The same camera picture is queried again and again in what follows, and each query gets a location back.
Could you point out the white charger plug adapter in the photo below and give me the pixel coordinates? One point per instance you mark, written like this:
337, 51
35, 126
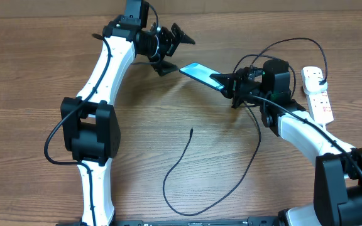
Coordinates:
314, 85

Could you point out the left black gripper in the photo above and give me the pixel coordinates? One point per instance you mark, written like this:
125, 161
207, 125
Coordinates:
169, 44

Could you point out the white power strip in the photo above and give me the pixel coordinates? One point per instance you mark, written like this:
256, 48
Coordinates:
319, 104

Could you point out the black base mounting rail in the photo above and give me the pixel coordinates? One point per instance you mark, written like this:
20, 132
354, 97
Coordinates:
250, 221

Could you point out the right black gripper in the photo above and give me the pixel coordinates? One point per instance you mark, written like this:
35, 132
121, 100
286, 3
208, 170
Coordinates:
232, 84

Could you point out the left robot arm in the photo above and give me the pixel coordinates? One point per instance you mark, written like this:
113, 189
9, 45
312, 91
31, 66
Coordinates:
90, 127

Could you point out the Samsung Galaxy smartphone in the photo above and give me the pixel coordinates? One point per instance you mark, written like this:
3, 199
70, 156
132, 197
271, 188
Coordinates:
201, 74

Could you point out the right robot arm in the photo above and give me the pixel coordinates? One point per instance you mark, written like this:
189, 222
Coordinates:
338, 165

